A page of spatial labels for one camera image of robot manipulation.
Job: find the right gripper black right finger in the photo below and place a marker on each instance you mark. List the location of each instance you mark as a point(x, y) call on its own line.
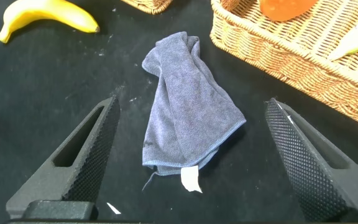
point(322, 180)

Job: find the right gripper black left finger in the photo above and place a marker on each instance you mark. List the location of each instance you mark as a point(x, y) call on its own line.
point(82, 174)

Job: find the purple eggplant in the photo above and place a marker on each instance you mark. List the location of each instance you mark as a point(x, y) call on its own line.
point(356, 37)

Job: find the toy burger bun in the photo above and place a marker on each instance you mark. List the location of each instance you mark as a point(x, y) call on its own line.
point(284, 9)

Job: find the black tablecloth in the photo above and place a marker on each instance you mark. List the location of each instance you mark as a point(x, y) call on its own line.
point(42, 77)

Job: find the grey cloth with white tag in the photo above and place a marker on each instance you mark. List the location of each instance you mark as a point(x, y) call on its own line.
point(185, 109)

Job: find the yellow banana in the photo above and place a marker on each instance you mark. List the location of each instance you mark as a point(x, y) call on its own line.
point(48, 11)

